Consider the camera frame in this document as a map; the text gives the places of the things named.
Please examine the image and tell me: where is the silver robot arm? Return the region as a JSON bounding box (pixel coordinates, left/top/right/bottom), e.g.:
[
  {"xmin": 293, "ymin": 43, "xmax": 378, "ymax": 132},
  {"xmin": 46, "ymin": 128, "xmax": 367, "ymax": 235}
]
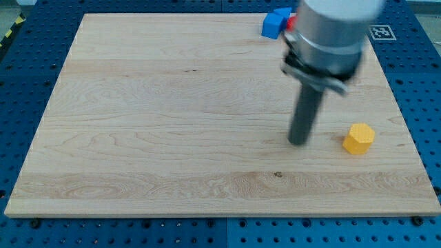
[{"xmin": 281, "ymin": 0, "xmax": 385, "ymax": 95}]

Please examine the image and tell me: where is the yellow hexagon block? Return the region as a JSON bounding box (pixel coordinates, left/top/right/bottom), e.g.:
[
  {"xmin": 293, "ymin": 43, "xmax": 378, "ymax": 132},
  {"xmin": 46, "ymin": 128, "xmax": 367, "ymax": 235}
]
[{"xmin": 342, "ymin": 123, "xmax": 376, "ymax": 155}]

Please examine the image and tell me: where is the wooden board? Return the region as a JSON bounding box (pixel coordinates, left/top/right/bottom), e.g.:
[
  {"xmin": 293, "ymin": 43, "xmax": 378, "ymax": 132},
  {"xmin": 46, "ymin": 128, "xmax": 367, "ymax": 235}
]
[{"xmin": 5, "ymin": 14, "xmax": 440, "ymax": 218}]

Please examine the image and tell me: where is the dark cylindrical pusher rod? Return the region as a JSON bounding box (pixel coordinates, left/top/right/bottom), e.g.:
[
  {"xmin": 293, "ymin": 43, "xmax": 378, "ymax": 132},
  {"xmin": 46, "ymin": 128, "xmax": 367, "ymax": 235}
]
[{"xmin": 287, "ymin": 84, "xmax": 323, "ymax": 145}]

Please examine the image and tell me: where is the blue cube block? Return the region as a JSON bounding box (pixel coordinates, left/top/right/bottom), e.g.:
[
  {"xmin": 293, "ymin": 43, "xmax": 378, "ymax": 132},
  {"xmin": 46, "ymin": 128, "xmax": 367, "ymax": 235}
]
[{"xmin": 261, "ymin": 12, "xmax": 288, "ymax": 39}]

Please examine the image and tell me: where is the red block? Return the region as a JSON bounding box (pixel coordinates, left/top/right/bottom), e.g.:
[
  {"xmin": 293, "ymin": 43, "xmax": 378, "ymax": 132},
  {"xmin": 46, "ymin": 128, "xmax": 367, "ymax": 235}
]
[{"xmin": 285, "ymin": 16, "xmax": 297, "ymax": 32}]

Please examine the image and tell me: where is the blue block behind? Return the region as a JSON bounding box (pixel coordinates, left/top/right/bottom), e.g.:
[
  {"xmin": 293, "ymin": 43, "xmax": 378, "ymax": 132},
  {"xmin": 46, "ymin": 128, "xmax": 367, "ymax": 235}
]
[{"xmin": 273, "ymin": 7, "xmax": 292, "ymax": 19}]

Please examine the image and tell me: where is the fiducial marker tag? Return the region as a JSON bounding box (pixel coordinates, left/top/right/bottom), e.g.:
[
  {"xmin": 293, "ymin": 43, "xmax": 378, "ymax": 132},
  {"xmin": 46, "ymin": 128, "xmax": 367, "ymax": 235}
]
[{"xmin": 369, "ymin": 25, "xmax": 396, "ymax": 41}]

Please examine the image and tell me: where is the yellow black hazard tape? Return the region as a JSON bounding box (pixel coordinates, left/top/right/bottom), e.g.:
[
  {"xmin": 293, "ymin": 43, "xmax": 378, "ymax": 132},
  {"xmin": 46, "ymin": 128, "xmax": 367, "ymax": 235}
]
[{"xmin": 1, "ymin": 13, "xmax": 26, "ymax": 49}]

